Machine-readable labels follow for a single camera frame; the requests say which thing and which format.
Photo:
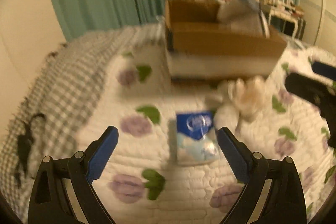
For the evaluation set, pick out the blue white tissue pack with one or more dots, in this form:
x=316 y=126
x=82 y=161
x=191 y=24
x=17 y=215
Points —
x=196 y=144

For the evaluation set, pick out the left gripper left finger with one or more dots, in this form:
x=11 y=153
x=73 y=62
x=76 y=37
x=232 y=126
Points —
x=49 y=201

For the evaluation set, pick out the white louvered wardrobe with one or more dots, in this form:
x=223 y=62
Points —
x=319 y=16

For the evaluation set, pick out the white dressing table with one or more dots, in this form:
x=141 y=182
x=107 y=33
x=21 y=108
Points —
x=285 y=17

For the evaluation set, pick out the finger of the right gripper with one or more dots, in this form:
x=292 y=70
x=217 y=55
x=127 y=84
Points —
x=318 y=94
x=324 y=70

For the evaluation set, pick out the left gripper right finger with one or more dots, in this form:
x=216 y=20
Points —
x=285 y=202

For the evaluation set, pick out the checkered grey white bedsheet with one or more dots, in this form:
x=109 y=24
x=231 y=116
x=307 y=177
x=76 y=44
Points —
x=60 y=102

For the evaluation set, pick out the brown cardboard box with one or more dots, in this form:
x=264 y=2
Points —
x=191 y=27

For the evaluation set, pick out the white floral quilt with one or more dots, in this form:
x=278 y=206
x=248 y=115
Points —
x=167 y=166

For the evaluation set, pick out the white plush toy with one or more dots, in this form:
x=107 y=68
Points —
x=241 y=102

